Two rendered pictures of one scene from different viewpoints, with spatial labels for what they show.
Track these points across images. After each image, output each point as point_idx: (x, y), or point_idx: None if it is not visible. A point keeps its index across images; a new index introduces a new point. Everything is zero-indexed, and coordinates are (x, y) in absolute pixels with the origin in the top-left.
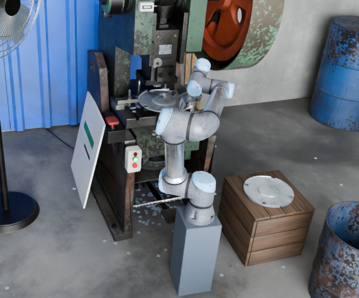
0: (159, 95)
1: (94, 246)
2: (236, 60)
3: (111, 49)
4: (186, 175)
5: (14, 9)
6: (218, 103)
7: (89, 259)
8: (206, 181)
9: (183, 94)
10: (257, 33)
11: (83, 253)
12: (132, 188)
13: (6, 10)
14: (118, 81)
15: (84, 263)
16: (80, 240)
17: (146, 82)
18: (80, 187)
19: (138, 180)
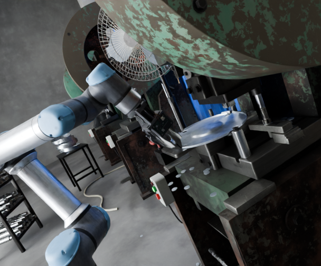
0: (223, 121)
1: (189, 259)
2: (155, 52)
3: None
4: (68, 225)
5: (133, 41)
6: (0, 136)
7: (171, 264)
8: (52, 247)
9: (139, 122)
10: None
11: (178, 257)
12: (186, 226)
13: (126, 44)
14: (239, 97)
15: (167, 263)
16: (194, 247)
17: (197, 100)
18: None
19: (217, 226)
